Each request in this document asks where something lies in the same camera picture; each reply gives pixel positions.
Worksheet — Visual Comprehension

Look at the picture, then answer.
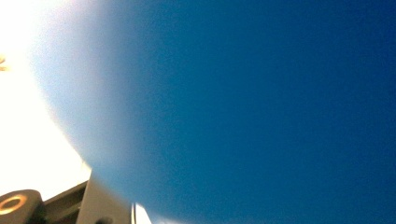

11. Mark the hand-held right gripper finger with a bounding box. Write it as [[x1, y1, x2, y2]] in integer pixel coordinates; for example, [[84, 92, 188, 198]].
[[76, 171, 134, 224]]

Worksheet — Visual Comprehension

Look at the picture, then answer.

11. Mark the blue bottle with white cap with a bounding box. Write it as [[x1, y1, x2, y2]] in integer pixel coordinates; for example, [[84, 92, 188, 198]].
[[30, 0, 396, 224]]

